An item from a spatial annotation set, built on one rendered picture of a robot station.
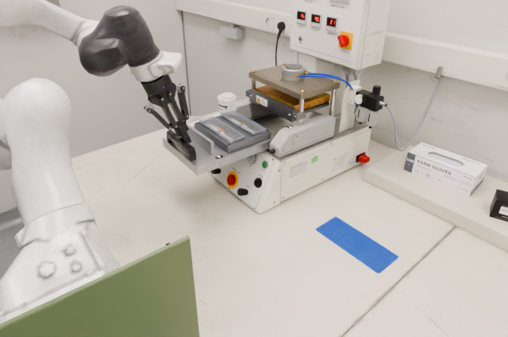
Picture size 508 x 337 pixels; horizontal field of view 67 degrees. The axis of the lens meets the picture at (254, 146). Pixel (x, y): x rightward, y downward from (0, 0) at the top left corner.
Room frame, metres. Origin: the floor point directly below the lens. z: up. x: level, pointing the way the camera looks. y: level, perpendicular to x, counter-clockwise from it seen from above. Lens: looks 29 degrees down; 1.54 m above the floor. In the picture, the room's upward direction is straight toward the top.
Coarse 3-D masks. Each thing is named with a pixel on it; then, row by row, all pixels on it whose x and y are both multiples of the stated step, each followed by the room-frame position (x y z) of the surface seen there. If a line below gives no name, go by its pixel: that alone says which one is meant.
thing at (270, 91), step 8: (256, 88) 1.30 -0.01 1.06; (264, 88) 1.30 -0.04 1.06; (272, 88) 1.30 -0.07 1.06; (272, 96) 1.23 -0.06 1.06; (280, 96) 1.23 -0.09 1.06; (288, 96) 1.23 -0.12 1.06; (320, 96) 1.23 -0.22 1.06; (328, 96) 1.24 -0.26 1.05; (288, 104) 1.16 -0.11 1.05; (296, 104) 1.15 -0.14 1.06; (304, 104) 1.17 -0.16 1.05; (312, 104) 1.19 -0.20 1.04; (320, 104) 1.22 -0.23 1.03; (328, 104) 1.24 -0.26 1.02
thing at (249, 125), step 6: (222, 114) 1.20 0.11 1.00; (228, 114) 1.20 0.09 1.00; (234, 114) 1.20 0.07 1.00; (234, 120) 1.15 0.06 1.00; (240, 120) 1.15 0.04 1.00; (246, 120) 1.15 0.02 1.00; (246, 126) 1.10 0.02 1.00; (252, 126) 1.10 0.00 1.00; (258, 126) 1.10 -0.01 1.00; (252, 132) 1.06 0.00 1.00
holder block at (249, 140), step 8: (224, 120) 1.17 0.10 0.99; (200, 128) 1.11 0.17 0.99; (208, 136) 1.08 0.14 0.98; (216, 136) 1.05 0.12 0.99; (248, 136) 1.05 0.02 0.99; (256, 136) 1.05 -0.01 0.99; (264, 136) 1.07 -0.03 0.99; (216, 144) 1.04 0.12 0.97; (224, 144) 1.00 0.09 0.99; (232, 144) 1.00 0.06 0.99; (240, 144) 1.02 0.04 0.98; (248, 144) 1.03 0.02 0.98
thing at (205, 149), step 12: (192, 132) 1.07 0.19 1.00; (168, 144) 1.05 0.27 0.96; (192, 144) 1.04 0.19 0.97; (204, 144) 1.01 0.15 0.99; (252, 144) 1.04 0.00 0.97; (264, 144) 1.06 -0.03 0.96; (180, 156) 0.99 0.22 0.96; (204, 156) 0.97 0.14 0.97; (228, 156) 0.98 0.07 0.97; (240, 156) 1.00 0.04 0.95; (192, 168) 0.93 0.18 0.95; (204, 168) 0.93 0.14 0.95
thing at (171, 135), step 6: (168, 132) 1.05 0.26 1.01; (174, 132) 1.05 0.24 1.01; (168, 138) 1.05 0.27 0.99; (174, 138) 1.01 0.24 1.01; (180, 138) 1.01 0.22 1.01; (180, 144) 0.98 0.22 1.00; (186, 144) 0.97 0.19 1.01; (186, 150) 0.96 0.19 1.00; (192, 150) 0.94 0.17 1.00; (192, 156) 0.94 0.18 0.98
